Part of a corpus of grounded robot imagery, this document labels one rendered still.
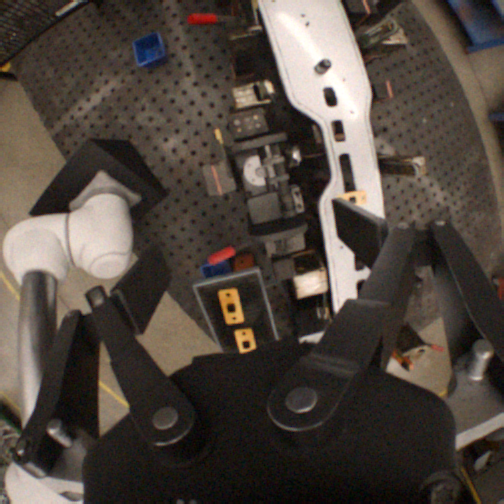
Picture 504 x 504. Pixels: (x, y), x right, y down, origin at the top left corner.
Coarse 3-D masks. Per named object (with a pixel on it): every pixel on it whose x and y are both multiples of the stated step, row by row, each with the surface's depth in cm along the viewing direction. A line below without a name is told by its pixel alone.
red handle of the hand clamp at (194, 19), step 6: (192, 18) 34; (198, 18) 35; (204, 18) 35; (210, 18) 36; (216, 18) 37; (222, 18) 37; (228, 18) 38; (234, 18) 38; (240, 18) 39; (192, 24) 36; (198, 24) 36; (240, 24) 40; (246, 24) 41
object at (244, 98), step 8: (232, 88) 47; (240, 88) 47; (248, 88) 47; (256, 88) 50; (232, 96) 48; (240, 96) 47; (248, 96) 47; (240, 104) 48; (248, 104) 48; (256, 104) 48; (264, 104) 49; (232, 112) 80; (240, 112) 52; (264, 112) 59
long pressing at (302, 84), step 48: (288, 0) 43; (336, 0) 42; (288, 48) 48; (336, 48) 48; (288, 96) 53; (336, 96) 53; (336, 144) 57; (336, 192) 62; (336, 240) 66; (336, 288) 71
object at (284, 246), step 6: (300, 234) 58; (276, 240) 58; (282, 240) 58; (288, 240) 58; (294, 240) 58; (300, 240) 58; (270, 246) 59; (276, 246) 58; (282, 246) 59; (288, 246) 59; (294, 246) 59; (300, 246) 59; (270, 252) 59; (276, 252) 59; (282, 252) 59; (288, 252) 59
